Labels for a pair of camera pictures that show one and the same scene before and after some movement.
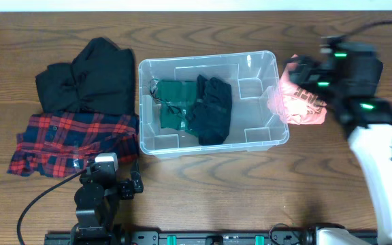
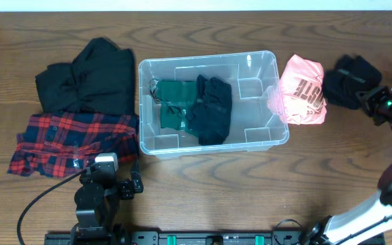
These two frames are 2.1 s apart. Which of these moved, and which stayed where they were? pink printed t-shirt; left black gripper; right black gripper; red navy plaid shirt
Moved: right black gripper
Stayed: left black gripper; red navy plaid shirt; pink printed t-shirt
